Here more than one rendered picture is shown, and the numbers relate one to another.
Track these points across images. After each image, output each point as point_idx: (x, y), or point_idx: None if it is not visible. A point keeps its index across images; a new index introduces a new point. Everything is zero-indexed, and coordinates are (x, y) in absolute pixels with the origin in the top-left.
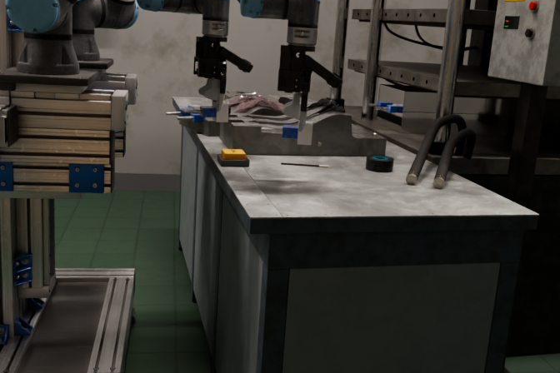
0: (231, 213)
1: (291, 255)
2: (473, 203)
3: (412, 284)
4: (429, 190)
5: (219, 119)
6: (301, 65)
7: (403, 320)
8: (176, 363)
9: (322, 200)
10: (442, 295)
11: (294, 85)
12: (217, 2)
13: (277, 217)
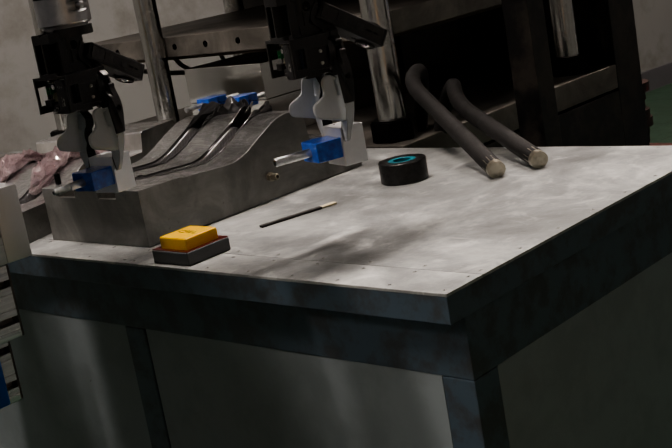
0: (214, 351)
1: (495, 339)
2: (626, 164)
3: (625, 317)
4: (537, 173)
5: (122, 185)
6: (316, 23)
7: (628, 381)
8: None
9: (461, 237)
10: (654, 319)
11: (319, 61)
12: None
13: (477, 278)
